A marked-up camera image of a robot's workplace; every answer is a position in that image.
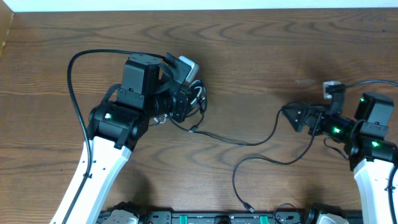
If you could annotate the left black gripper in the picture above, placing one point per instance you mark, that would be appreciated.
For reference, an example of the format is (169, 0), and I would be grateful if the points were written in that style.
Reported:
(184, 107)

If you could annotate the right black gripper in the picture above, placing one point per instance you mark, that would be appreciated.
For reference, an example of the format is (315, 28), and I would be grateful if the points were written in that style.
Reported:
(317, 112)

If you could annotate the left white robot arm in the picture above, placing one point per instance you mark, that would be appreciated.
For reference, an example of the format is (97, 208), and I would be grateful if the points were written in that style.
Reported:
(152, 86)

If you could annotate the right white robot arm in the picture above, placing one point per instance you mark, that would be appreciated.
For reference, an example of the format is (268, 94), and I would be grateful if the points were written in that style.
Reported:
(372, 159)

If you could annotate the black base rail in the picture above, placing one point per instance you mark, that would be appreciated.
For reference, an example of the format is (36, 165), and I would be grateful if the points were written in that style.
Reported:
(127, 212)

